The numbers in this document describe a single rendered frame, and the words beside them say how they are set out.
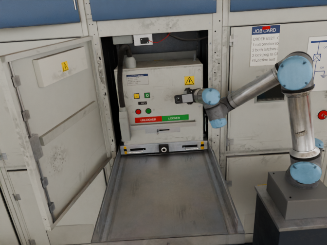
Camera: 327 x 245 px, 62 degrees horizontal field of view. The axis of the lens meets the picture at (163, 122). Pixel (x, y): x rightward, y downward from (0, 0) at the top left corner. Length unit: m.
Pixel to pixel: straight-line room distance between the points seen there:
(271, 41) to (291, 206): 0.83
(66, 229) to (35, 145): 1.10
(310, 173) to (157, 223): 0.67
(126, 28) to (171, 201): 0.91
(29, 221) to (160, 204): 1.14
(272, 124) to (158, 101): 0.69
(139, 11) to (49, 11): 0.43
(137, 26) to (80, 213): 1.28
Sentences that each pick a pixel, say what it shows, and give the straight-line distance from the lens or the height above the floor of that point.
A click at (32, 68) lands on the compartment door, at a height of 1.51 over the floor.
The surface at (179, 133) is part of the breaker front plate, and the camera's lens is 1.66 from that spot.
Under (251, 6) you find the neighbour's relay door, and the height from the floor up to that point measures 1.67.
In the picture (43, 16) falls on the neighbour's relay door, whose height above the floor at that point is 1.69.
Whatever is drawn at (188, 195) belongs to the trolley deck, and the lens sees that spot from 1.37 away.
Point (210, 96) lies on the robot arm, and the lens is 1.23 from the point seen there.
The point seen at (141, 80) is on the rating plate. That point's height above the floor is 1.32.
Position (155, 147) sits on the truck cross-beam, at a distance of 1.69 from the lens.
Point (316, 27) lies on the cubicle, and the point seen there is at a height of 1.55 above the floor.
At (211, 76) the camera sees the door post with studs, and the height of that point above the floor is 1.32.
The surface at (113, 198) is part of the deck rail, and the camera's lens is 1.40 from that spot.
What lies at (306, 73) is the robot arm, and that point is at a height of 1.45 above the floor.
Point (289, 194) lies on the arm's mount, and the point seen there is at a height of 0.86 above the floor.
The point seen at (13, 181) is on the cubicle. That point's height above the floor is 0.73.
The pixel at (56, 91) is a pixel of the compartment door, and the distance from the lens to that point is 1.30.
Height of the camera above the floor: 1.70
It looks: 23 degrees down
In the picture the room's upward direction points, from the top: 4 degrees counter-clockwise
